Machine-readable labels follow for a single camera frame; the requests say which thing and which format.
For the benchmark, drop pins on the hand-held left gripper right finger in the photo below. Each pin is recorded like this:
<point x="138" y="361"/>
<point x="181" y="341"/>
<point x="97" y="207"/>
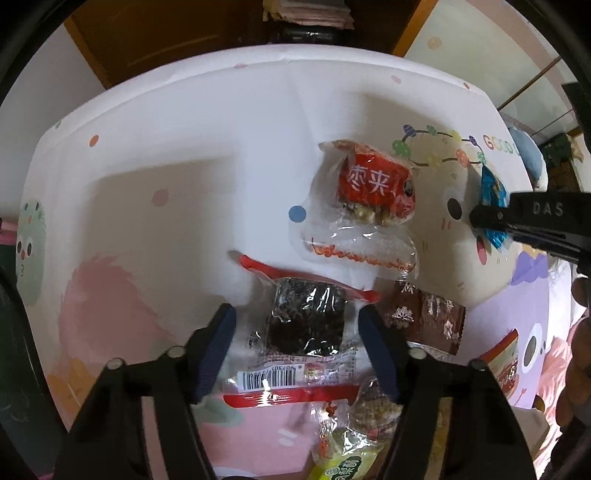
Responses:
<point x="381" y="355"/>

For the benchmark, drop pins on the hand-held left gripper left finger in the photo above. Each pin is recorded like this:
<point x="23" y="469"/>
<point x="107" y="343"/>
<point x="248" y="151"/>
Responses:
<point x="214" y="350"/>

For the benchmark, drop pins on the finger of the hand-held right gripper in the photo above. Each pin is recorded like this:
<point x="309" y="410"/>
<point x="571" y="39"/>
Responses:
<point x="491" y="217"/>

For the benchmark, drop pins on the blue candy wrapper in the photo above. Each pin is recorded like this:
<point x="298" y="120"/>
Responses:
<point x="493" y="189"/>

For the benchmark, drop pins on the clear nut snack packet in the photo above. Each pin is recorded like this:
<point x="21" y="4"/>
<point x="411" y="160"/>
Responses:
<point x="369" y="410"/>

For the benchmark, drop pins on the brown snowflake packet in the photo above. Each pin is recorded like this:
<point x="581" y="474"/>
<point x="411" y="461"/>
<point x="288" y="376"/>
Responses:
<point x="429" y="318"/>

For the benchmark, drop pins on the dark seaweed snack packet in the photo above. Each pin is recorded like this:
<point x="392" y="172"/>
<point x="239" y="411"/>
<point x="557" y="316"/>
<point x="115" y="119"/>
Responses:
<point x="307" y="318"/>

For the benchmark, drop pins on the green candy packet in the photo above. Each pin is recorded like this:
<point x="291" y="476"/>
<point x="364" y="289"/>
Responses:
<point x="341" y="468"/>

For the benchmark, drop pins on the red label clear packet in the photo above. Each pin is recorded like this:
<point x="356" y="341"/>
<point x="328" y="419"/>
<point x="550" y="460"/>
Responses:
<point x="374" y="180"/>

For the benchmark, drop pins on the person's right hand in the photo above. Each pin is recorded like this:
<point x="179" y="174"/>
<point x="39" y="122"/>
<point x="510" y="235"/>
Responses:
<point x="579" y="369"/>

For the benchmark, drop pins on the blue white plush cushion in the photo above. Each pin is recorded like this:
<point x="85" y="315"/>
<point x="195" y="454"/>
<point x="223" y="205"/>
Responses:
<point x="531" y="157"/>

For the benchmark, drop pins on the dark green cloth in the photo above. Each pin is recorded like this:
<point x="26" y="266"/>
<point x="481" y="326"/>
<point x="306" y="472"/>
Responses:
<point x="561" y="150"/>

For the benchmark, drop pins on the pink blanket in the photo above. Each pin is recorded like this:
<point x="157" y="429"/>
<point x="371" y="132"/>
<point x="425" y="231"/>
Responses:
<point x="554" y="369"/>

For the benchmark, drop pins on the floral sliding wardrobe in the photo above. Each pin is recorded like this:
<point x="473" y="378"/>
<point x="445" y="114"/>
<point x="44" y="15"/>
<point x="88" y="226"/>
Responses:
<point x="461" y="55"/>

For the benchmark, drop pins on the wooden corner shelf unit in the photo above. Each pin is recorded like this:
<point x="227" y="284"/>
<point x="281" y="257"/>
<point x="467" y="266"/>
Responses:
<point x="406" y="27"/>

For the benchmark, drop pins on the cartoon printed tablecloth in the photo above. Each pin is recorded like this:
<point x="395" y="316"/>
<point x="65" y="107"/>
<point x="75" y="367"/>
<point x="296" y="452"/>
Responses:
<point x="161" y="115"/>

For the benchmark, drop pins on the black bag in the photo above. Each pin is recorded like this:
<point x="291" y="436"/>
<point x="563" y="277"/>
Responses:
<point x="314" y="34"/>

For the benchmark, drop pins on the stack of folded towels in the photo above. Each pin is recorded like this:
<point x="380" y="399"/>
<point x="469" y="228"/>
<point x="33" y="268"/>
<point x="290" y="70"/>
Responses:
<point x="307" y="11"/>

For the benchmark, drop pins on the brown wooden door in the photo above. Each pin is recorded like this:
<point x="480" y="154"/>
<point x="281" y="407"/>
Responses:
<point x="161" y="32"/>

